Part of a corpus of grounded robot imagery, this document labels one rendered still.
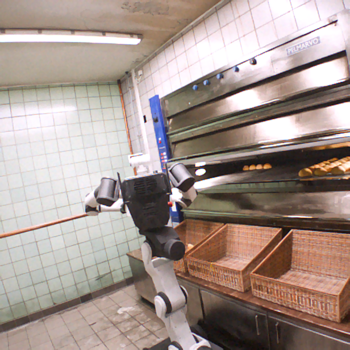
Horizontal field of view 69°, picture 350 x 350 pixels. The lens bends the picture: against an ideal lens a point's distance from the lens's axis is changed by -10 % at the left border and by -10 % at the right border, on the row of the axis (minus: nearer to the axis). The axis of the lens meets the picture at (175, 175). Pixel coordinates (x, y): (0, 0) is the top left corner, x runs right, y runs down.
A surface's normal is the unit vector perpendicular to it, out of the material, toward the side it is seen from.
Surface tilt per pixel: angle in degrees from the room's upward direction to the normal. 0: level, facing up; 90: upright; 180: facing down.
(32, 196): 90
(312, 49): 90
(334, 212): 70
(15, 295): 90
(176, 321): 74
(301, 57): 90
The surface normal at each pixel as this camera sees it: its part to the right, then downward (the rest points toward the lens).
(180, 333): 0.51, -0.32
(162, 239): 0.28, -0.74
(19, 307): 0.56, -0.06
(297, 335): -0.80, 0.18
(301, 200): -0.82, -0.16
